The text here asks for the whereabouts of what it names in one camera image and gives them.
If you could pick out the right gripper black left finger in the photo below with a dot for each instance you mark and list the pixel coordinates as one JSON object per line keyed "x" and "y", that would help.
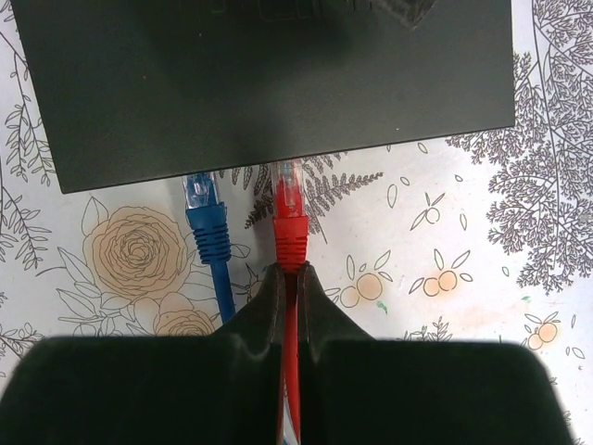
{"x": 222, "y": 388}

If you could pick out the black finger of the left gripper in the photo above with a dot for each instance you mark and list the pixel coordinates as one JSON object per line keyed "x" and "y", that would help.
{"x": 409, "y": 13}

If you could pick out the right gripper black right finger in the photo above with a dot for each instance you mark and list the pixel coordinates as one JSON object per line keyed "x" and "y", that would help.
{"x": 356, "y": 389}

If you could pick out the black network switch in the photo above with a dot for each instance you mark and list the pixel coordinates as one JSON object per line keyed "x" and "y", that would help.
{"x": 133, "y": 91}

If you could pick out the floral patterned table mat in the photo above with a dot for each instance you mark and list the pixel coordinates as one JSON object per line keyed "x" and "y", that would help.
{"x": 483, "y": 236}

